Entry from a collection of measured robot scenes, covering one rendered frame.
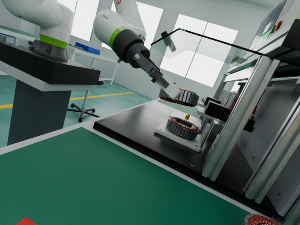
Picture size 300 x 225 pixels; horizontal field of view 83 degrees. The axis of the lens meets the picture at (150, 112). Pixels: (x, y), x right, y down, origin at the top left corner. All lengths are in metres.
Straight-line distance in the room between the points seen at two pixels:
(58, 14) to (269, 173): 0.94
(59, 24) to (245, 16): 5.14
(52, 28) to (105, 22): 0.39
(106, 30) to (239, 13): 5.22
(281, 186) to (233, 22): 5.27
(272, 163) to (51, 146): 0.44
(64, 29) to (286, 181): 0.98
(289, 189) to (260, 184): 0.06
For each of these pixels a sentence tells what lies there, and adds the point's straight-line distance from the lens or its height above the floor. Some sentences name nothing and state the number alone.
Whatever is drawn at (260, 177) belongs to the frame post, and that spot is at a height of 0.83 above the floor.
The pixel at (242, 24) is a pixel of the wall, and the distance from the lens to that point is 5.62.
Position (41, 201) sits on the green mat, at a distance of 0.29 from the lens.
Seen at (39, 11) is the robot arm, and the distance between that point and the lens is 0.90.
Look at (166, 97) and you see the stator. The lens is 0.45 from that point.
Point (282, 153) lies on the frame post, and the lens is 0.44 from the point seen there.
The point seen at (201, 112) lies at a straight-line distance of 0.56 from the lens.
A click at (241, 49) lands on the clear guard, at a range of 0.45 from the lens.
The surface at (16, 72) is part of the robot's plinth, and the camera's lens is 0.95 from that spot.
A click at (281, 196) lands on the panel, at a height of 0.80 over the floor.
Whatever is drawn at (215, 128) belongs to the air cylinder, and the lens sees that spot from 0.81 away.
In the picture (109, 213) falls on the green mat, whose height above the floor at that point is 0.75.
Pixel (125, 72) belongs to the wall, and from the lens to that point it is 5.87.
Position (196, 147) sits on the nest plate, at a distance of 0.54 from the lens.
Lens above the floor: 0.96
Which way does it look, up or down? 15 degrees down
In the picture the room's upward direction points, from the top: 21 degrees clockwise
